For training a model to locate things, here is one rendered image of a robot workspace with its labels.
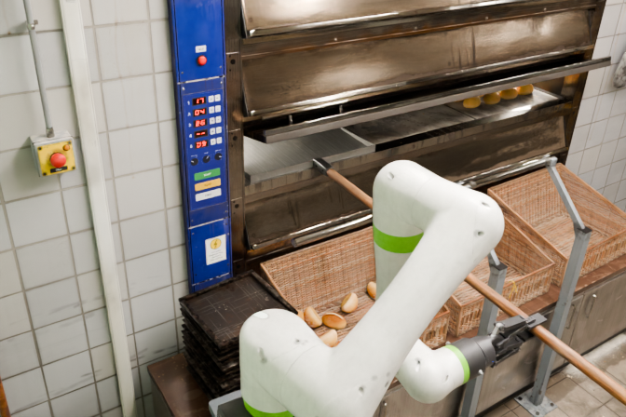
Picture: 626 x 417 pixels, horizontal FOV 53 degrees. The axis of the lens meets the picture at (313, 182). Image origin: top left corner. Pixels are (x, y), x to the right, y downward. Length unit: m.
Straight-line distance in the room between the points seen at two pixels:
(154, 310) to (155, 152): 0.60
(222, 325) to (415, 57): 1.21
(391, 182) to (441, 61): 1.33
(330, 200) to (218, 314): 0.67
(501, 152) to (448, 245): 1.92
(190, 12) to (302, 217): 0.91
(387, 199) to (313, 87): 0.98
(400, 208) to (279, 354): 0.36
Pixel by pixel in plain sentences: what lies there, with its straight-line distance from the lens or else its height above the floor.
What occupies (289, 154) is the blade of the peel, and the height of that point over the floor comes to 1.19.
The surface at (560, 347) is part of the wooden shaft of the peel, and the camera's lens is 1.66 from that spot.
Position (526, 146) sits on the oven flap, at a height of 1.00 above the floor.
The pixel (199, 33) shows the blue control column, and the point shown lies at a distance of 1.88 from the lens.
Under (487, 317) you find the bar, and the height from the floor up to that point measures 0.73.
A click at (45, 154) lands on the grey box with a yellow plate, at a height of 1.48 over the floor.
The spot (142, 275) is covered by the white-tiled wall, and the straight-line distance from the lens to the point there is 2.18.
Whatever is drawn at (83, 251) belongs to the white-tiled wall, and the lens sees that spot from 2.06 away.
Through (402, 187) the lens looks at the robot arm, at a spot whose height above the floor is 1.64.
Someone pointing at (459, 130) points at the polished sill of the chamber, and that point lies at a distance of 2.76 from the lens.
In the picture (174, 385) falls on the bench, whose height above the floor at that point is 0.58.
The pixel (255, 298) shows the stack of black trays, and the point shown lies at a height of 0.90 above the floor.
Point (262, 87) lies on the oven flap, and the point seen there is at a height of 1.53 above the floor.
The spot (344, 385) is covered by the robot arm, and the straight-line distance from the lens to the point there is 1.07.
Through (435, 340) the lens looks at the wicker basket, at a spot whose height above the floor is 0.61.
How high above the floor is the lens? 2.22
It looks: 28 degrees down
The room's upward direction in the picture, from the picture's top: 2 degrees clockwise
